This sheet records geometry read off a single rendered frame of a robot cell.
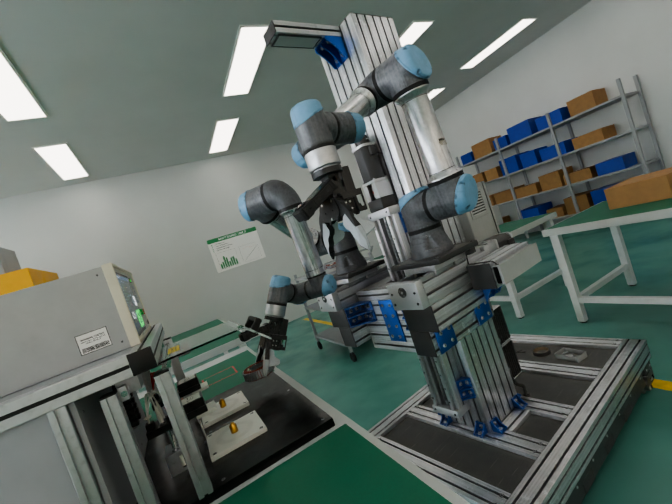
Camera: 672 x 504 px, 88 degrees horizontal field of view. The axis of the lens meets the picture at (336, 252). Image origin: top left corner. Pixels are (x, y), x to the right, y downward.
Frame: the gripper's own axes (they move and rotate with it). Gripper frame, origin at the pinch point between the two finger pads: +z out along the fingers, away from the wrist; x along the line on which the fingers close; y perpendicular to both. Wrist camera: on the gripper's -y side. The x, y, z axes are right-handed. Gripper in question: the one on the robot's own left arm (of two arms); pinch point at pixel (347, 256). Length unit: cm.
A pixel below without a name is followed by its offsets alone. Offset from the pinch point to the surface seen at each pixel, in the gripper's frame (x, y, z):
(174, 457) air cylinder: 38, -43, 34
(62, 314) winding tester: 35, -54, -9
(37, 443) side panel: 24, -63, 13
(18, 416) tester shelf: 22, -63, 7
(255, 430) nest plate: 33, -24, 37
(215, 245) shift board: 554, 133, -62
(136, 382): 28, -45, 11
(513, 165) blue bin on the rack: 267, 615, -24
